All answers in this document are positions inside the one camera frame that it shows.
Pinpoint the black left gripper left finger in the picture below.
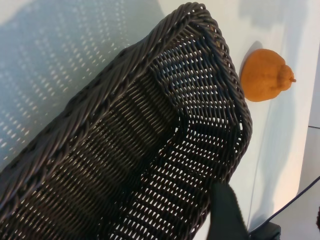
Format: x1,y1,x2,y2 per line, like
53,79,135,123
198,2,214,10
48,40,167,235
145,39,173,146
207,181,251,240

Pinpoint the dark brown woven basket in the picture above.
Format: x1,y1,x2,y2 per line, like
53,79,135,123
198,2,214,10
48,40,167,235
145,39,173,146
0,1,253,240

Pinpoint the orange fruit with knob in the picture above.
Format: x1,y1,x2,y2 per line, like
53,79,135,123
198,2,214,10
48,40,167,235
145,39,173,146
240,48,298,103

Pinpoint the black box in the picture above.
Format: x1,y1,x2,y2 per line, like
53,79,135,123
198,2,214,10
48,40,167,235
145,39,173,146
264,221,283,240

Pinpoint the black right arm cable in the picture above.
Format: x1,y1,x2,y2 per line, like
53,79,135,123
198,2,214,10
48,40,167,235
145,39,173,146
248,174,320,232

